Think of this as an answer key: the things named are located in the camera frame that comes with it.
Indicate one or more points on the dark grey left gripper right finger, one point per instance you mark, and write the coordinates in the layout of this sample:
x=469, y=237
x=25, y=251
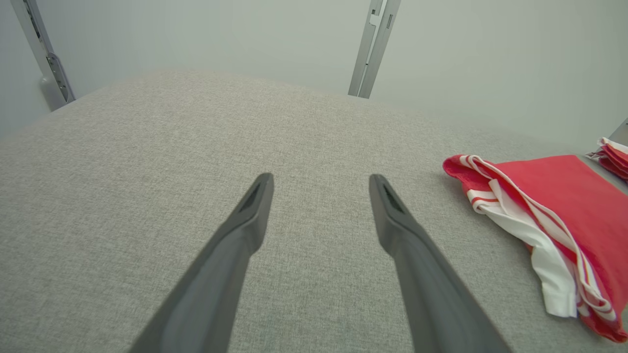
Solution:
x=431, y=294

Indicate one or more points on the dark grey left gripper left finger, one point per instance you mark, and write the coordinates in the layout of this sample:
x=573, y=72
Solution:
x=216, y=284

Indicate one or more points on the red shirt with white stripes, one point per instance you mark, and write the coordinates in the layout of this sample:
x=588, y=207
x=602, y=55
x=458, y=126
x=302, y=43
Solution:
x=579, y=206

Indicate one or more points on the red Bulls 23 garment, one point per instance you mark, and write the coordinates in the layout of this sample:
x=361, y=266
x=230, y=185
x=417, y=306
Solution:
x=615, y=157

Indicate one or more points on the grey metal caster leg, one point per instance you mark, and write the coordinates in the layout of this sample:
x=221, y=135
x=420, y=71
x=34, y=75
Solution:
x=620, y=133

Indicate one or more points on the grey partition post with bracket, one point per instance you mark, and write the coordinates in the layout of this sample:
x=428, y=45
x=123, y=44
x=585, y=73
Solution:
x=49, y=63

